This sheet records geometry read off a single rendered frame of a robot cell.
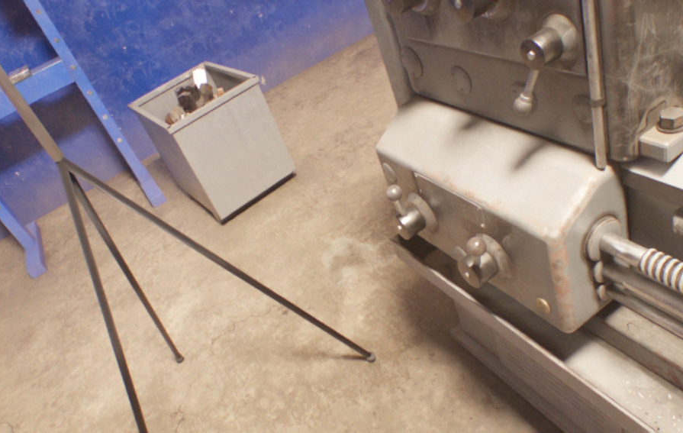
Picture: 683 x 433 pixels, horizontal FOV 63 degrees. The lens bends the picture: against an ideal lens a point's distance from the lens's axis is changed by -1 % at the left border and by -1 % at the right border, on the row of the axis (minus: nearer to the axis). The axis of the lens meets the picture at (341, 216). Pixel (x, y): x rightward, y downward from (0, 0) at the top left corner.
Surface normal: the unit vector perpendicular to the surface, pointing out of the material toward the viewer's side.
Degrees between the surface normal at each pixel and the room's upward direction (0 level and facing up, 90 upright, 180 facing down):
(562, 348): 0
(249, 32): 90
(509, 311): 0
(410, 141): 32
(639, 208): 90
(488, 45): 90
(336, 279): 0
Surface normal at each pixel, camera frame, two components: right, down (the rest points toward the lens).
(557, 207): -0.70, -0.37
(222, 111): 0.56, 0.32
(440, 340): -0.33, -0.77
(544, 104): -0.81, 0.52
